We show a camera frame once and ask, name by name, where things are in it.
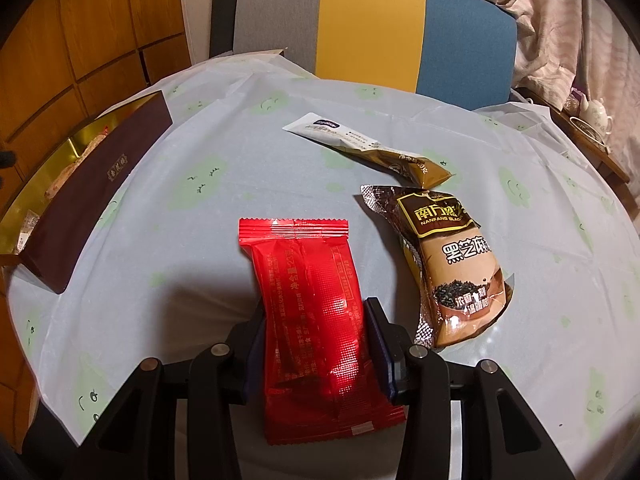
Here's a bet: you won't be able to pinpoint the large red foil snack packet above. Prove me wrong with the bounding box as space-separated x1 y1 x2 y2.
238 218 405 445

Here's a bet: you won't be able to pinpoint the brown sesame paste packet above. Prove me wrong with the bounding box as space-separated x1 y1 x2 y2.
361 185 512 349

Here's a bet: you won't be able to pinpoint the white brown stick sachet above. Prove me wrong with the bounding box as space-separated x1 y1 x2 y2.
282 113 452 190

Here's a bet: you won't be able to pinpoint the light blue patterned tablecloth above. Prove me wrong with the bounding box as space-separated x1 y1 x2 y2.
9 54 639 479

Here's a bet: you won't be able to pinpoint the gold lined dark snack box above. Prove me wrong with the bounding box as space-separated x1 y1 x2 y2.
1 91 172 294

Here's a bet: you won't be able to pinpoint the wooden side table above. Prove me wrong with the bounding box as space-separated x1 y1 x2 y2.
515 87 639 220

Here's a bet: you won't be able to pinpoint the grey yellow blue chair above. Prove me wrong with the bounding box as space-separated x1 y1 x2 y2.
209 0 516 110

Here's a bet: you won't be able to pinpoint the white teapot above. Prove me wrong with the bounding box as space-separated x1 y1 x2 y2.
570 96 613 148

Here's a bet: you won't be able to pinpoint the beige patterned curtain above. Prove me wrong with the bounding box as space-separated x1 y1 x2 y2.
487 0 639 198

